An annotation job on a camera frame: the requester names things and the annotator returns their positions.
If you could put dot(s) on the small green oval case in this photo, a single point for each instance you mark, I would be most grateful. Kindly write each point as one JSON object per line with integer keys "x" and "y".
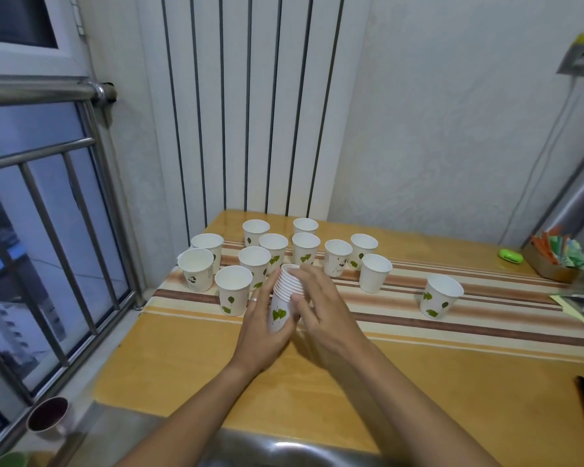
{"x": 510, "y": 256}

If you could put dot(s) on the cluster of white paper cups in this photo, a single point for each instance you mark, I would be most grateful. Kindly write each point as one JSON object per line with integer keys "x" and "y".
{"x": 233, "y": 286}

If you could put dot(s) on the person's right thumb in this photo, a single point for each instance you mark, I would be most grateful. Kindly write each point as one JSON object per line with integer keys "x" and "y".
{"x": 300, "y": 303}

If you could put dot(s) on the cardboard box of colourful packets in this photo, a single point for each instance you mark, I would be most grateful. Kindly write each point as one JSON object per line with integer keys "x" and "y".
{"x": 557, "y": 260}

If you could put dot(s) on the person's left forearm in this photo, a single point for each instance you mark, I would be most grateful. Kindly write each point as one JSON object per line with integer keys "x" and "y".
{"x": 185, "y": 423}

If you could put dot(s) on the person's right hand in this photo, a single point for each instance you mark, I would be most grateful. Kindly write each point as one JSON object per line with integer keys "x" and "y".
{"x": 328, "y": 316}

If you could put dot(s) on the person's left hand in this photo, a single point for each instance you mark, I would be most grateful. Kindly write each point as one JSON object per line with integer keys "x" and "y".
{"x": 258, "y": 338}

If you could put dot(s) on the white panel radiator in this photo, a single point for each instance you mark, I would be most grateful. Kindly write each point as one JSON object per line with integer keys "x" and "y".
{"x": 253, "y": 102}

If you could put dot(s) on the person's right forearm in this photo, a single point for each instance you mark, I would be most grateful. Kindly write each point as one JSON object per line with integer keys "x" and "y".
{"x": 409, "y": 408}

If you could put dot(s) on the white window frame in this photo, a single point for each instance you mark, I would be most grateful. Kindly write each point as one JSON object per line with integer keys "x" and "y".
{"x": 34, "y": 55}

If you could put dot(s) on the steel handrail pipe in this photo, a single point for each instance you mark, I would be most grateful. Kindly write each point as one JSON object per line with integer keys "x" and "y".
{"x": 39, "y": 91}

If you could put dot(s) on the yellow paper sheet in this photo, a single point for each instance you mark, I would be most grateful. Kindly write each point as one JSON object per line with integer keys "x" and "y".
{"x": 576, "y": 311}

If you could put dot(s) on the green bowl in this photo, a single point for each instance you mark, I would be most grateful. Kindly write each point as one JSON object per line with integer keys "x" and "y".
{"x": 7, "y": 460}

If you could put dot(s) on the nested stack of paper cups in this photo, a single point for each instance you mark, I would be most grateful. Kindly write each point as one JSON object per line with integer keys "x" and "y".
{"x": 283, "y": 301}

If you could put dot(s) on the dark mug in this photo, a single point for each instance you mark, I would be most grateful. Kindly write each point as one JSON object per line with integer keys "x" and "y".
{"x": 48, "y": 416}

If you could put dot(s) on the person's left thumb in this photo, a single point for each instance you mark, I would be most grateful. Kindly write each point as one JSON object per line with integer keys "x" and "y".
{"x": 286, "y": 331}

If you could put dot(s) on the striped table cloth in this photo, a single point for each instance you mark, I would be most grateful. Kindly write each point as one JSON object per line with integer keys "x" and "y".
{"x": 467, "y": 330}

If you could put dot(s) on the wall socket with green plug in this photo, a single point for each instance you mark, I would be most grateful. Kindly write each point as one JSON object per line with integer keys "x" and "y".
{"x": 582, "y": 55}

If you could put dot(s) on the metal window guard bars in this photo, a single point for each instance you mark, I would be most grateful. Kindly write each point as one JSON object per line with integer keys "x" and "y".
{"x": 44, "y": 223}

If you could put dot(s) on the stainless steel post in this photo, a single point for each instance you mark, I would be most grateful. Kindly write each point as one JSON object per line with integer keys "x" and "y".
{"x": 572, "y": 201}

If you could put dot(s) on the stainless steel sink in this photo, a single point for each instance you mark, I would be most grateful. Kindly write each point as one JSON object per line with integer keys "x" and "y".
{"x": 233, "y": 452}

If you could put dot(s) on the single leaf-print paper cup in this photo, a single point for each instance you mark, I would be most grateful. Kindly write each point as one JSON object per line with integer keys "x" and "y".
{"x": 439, "y": 297}

